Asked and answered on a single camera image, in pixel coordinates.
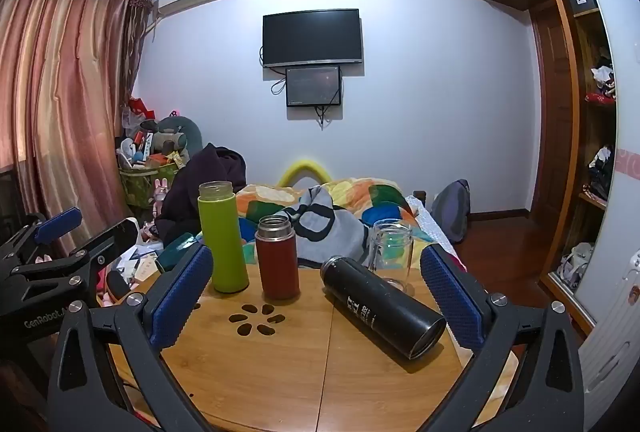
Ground grey backpack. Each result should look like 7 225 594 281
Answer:
431 179 472 244

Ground black wall television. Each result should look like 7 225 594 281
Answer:
262 8 364 69

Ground green cup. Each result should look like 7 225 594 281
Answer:
198 181 250 295

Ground grey striped garment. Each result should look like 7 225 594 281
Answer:
286 186 372 269

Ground black cup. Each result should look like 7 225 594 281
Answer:
320 255 447 360

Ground small black monitor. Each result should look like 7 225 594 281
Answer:
285 66 343 108

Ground colourful patchwork blanket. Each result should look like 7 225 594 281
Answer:
235 178 437 269

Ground teal box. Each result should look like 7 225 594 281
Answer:
155 233 202 273

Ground pink rabbit toy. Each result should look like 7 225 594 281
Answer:
151 178 169 214

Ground pink curtain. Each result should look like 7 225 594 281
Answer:
0 0 152 260

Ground white papers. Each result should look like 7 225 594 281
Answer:
116 246 162 285

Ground yellow curved pillow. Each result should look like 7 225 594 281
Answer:
277 158 334 188

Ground red bag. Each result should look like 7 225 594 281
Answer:
126 96 157 123

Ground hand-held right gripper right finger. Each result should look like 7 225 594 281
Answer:
421 243 587 432

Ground clear glass cup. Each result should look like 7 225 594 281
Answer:
367 220 416 295

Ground dark jacket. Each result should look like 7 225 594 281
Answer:
155 143 248 249

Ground white handbag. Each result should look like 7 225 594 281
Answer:
559 242 594 291

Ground red cup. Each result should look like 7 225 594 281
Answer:
254 215 301 301

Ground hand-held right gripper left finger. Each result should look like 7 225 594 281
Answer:
47 243 216 432

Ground grey green plush toy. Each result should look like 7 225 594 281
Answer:
151 114 202 159

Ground green basket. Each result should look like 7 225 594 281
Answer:
119 161 182 209

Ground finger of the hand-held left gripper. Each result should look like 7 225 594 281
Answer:
10 218 140 293
0 207 84 265

